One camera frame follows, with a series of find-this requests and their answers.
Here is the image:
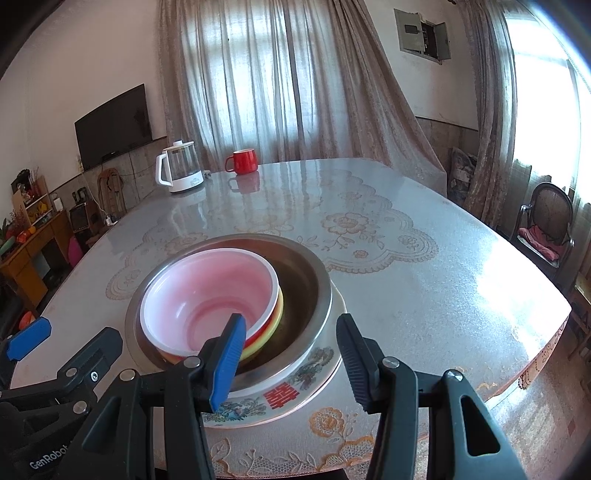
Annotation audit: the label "red mug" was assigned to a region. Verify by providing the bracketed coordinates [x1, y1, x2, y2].
[224, 149, 259, 175]

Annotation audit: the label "dark wooden chair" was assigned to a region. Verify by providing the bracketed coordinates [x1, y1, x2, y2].
[510, 182, 575, 281]

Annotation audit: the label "black wall television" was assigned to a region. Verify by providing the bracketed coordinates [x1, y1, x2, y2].
[74, 84, 153, 171]

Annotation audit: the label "wooden cabinet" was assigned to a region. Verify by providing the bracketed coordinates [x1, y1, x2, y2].
[1, 212, 73, 309]

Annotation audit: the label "side window curtain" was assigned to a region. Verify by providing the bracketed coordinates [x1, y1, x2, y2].
[458, 1, 517, 229]

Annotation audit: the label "white glass electric kettle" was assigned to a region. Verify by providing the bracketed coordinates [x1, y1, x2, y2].
[155, 140, 204, 193]

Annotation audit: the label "beige lace curtain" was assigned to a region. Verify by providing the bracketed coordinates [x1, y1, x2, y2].
[157, 1, 447, 193]

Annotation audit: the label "white plate red characters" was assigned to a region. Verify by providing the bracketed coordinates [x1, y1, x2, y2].
[204, 287, 346, 430]

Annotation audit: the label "small wooden chair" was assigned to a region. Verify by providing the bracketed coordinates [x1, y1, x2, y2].
[97, 168, 127, 222]

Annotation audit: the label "yellow plastic bowl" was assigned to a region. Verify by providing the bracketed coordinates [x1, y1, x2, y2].
[155, 288, 284, 364]

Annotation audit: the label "wall electrical panel box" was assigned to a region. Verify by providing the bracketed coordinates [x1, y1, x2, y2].
[394, 9, 451, 63]

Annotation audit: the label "red plastic bowl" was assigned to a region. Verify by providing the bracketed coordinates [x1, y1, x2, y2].
[140, 248, 280, 353]

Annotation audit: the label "stainless steel bowl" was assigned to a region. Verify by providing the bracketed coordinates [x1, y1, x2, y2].
[125, 234, 335, 397]

